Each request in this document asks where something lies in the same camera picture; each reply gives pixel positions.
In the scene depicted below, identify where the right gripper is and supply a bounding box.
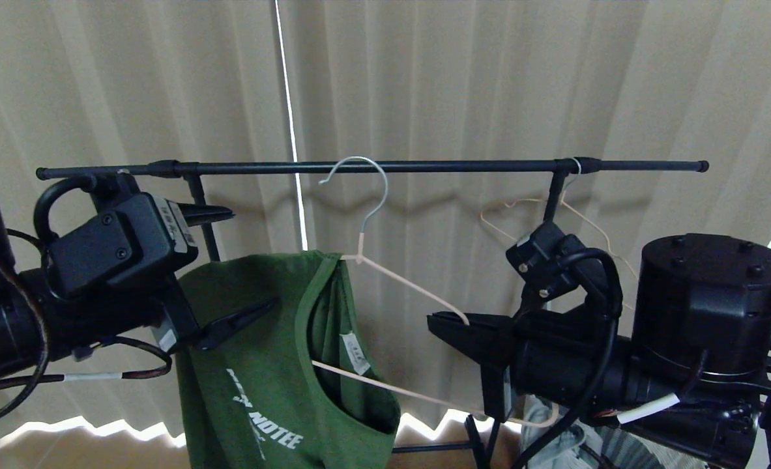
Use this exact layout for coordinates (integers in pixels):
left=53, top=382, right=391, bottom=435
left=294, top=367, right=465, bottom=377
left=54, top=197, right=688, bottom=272
left=480, top=309, right=641, bottom=422

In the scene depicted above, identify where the pink clothes hanger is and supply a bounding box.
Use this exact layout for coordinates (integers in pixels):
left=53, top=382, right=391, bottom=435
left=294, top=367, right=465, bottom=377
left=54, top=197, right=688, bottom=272
left=310, top=156, right=560, bottom=429
left=480, top=173, right=640, bottom=310

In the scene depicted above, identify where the black clothes rack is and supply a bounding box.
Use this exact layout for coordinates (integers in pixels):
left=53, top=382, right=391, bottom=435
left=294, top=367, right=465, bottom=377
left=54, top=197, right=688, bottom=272
left=35, top=156, right=710, bottom=469

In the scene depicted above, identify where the green long-sleeved shirt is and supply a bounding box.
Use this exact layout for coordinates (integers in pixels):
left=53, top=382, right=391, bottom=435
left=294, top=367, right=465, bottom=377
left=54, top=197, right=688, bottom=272
left=175, top=251, right=401, bottom=469

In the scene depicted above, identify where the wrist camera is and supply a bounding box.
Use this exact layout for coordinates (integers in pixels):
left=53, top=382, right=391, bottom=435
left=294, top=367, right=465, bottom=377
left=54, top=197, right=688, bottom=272
left=45, top=173, right=198, bottom=300
left=506, top=220, right=620, bottom=320

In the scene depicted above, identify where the white laundry basket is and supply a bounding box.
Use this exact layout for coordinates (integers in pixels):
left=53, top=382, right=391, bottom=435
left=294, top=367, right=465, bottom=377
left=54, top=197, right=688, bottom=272
left=577, top=423, right=712, bottom=469

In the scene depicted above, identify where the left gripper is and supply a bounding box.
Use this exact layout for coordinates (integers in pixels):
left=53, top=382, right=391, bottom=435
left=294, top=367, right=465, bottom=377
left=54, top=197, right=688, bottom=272
left=30, top=202, right=281, bottom=365

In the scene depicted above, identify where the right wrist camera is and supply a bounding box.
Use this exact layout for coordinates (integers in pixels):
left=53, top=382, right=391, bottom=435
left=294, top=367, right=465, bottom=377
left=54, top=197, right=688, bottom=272
left=506, top=220, right=620, bottom=320

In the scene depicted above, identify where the beige curtain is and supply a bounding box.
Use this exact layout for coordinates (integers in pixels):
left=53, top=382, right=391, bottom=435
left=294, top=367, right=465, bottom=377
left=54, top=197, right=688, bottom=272
left=0, top=0, right=771, bottom=450

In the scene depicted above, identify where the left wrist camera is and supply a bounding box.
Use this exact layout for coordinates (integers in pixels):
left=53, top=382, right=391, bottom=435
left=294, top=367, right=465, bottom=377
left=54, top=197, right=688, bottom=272
left=45, top=173, right=198, bottom=300

